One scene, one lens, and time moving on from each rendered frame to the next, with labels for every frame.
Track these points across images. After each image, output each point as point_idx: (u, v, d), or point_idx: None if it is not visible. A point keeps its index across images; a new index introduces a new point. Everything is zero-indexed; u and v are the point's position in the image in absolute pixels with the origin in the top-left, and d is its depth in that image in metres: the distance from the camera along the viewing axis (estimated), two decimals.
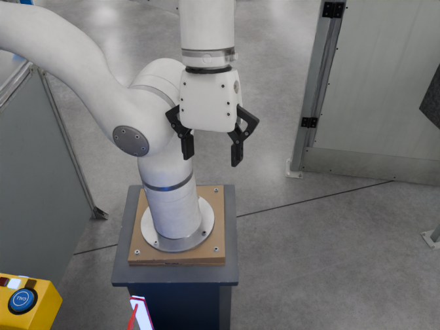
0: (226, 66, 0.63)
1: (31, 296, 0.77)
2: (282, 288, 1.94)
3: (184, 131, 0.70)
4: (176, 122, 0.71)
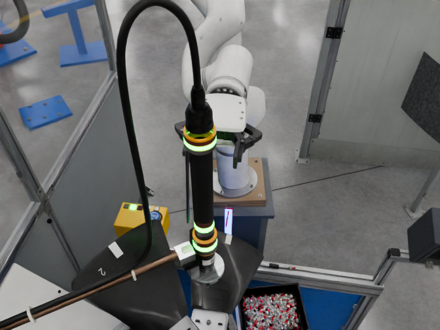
0: None
1: (159, 215, 1.33)
2: (294, 246, 2.50)
3: None
4: None
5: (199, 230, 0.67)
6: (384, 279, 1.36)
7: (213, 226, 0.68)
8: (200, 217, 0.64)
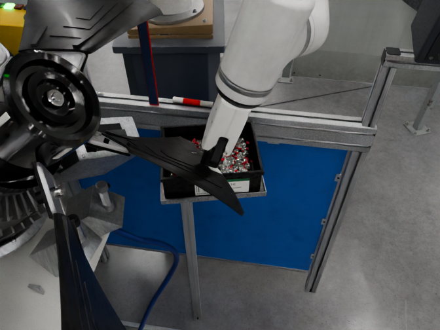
0: None
1: None
2: None
3: (224, 148, 0.67)
4: None
5: None
6: (376, 111, 0.93)
7: None
8: None
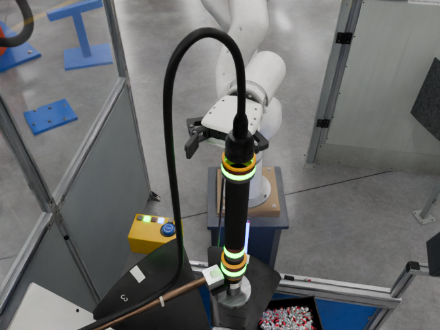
0: None
1: (173, 227, 1.31)
2: (303, 253, 2.48)
3: (201, 129, 0.74)
4: (194, 126, 0.76)
5: (229, 255, 0.65)
6: (401, 292, 1.34)
7: (243, 251, 0.65)
8: (232, 242, 0.62)
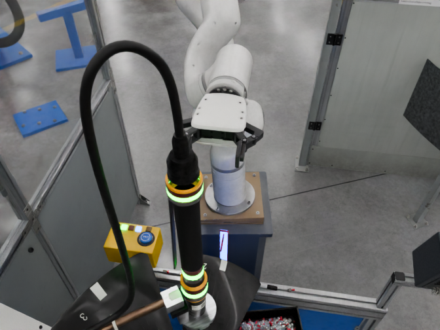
0: (240, 102, 0.81)
1: (151, 236, 1.27)
2: (294, 258, 2.43)
3: (192, 130, 0.73)
4: (183, 129, 0.75)
5: (186, 277, 0.61)
6: (387, 302, 1.30)
7: (202, 273, 0.61)
8: (188, 265, 0.58)
